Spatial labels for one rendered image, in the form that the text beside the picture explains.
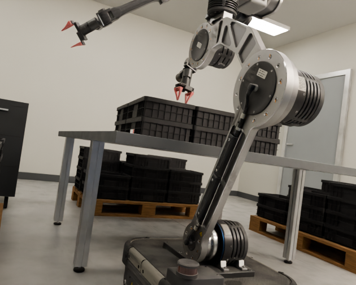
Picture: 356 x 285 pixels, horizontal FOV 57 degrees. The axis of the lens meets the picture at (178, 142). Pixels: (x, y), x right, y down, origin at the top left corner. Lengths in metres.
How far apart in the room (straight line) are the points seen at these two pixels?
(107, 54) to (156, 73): 0.86
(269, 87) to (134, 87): 4.52
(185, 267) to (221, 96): 5.28
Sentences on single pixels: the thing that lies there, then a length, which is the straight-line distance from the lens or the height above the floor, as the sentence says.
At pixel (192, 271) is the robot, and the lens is 1.06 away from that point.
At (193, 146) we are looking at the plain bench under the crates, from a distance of 1.24.
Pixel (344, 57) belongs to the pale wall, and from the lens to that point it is 5.28.
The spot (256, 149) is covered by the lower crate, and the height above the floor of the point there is 0.74.
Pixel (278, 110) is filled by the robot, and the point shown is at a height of 0.81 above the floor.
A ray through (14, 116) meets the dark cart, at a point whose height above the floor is 0.77.
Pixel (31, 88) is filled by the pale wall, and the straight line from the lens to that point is 5.12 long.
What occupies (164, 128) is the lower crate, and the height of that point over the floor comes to 0.78.
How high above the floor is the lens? 0.65
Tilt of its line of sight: 2 degrees up
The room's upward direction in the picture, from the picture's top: 8 degrees clockwise
